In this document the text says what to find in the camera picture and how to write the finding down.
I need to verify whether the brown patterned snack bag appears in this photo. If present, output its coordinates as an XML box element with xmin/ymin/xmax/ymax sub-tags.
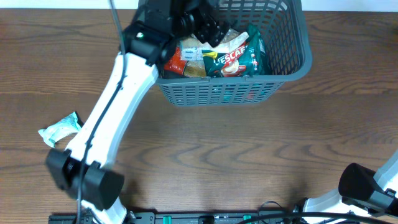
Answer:
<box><xmin>180</xmin><ymin>29</ymin><xmax>249</xmax><ymax>53</ymax></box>

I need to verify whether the green Nescafe coffee bag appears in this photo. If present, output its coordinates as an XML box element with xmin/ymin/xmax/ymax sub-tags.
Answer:
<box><xmin>201</xmin><ymin>24</ymin><xmax>272</xmax><ymax>78</ymax></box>

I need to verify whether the pale green plastic pouch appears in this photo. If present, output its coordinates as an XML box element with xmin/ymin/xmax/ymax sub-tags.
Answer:
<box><xmin>38</xmin><ymin>111</ymin><xmax>81</xmax><ymax>148</ymax></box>

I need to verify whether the multicolour tissue pack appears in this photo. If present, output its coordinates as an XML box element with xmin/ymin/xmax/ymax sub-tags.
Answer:
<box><xmin>180</xmin><ymin>47</ymin><xmax>200</xmax><ymax>61</ymax></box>

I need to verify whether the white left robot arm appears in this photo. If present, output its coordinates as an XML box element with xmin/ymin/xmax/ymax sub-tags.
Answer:
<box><xmin>45</xmin><ymin>0</ymin><xmax>229</xmax><ymax>223</ymax></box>

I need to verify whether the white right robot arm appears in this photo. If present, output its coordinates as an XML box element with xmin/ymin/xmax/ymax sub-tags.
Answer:
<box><xmin>295</xmin><ymin>152</ymin><xmax>397</xmax><ymax>218</ymax></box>

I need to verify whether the grey plastic basket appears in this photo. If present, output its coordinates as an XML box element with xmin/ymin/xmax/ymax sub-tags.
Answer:
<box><xmin>156</xmin><ymin>0</ymin><xmax>313</xmax><ymax>106</ymax></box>

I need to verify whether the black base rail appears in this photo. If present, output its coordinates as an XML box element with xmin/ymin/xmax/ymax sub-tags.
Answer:
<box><xmin>48</xmin><ymin>210</ymin><xmax>292</xmax><ymax>224</ymax></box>

